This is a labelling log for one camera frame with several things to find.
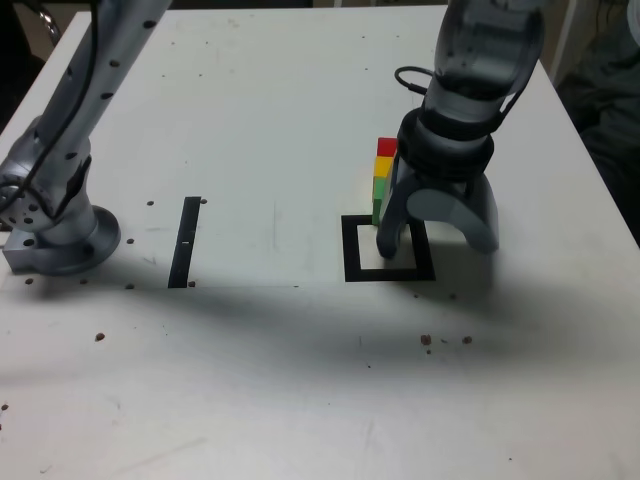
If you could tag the person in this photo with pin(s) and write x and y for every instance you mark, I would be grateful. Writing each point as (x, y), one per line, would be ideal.
(610, 125)

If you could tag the green cube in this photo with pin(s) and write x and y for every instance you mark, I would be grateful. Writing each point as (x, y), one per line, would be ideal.
(381, 197)

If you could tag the black tape square outline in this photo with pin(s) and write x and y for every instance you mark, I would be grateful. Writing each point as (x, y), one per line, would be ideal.
(351, 250)

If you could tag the yellow cube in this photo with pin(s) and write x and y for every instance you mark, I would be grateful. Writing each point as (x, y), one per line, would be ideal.
(383, 167)

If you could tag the red cube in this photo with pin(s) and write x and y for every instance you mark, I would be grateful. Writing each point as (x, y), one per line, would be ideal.
(386, 147)

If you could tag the chrome tube frame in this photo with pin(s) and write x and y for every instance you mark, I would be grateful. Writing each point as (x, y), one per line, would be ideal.
(50, 25)

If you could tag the black tape strip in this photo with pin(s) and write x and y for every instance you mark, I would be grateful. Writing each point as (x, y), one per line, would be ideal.
(184, 240)

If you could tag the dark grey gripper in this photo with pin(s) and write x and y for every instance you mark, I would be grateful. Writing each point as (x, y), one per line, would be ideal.
(445, 181)

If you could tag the white furniture leg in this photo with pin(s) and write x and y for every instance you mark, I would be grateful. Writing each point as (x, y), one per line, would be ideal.
(567, 30)

